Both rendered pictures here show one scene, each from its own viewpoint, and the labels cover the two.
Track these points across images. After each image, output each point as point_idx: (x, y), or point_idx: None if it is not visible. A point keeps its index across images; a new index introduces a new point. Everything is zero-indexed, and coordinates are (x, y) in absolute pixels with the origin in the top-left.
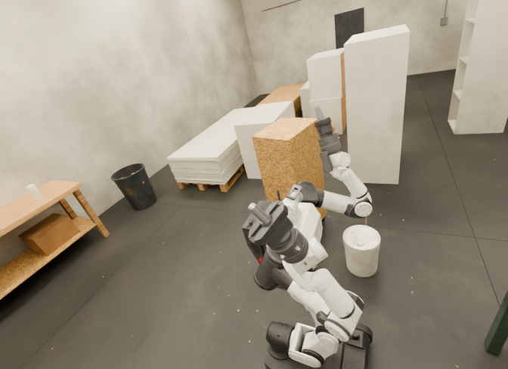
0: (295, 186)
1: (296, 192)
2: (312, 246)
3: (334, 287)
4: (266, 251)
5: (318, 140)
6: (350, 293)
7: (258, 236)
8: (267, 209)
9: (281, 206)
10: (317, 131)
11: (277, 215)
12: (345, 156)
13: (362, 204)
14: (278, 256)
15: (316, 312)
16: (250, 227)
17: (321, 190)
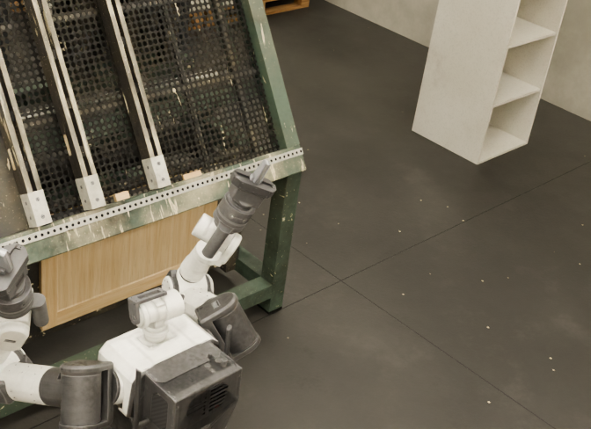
0: (136, 299)
1: (146, 293)
2: (209, 216)
3: None
4: (236, 301)
5: (30, 291)
6: (171, 279)
7: (268, 181)
8: (248, 182)
9: (237, 170)
10: (10, 294)
11: (245, 171)
12: None
13: None
14: (224, 296)
15: None
16: (228, 360)
17: (47, 374)
